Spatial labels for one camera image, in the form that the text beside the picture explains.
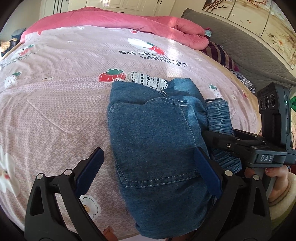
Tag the blossom tree wall painting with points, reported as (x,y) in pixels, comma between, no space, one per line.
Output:
(262,18)

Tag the pink plush blanket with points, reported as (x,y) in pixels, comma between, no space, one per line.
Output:
(178,29)

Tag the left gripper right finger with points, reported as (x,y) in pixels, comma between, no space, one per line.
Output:
(241,210)

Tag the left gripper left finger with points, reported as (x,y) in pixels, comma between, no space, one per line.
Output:
(43,220)

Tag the right hand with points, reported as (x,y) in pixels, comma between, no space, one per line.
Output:
(281,183)

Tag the grey quilted headboard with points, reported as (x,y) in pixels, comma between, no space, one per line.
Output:
(255,62)

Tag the blue denim pants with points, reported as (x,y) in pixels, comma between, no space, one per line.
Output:
(153,136)

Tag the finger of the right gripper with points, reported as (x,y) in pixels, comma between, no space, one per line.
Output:
(248,138)
(226,143)

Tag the cream white wardrobe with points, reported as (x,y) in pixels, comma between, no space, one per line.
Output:
(132,7)

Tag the striped maroon pillow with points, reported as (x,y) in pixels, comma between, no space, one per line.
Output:
(217,53)

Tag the pink strawberry print quilt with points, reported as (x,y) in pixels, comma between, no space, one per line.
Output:
(53,108)

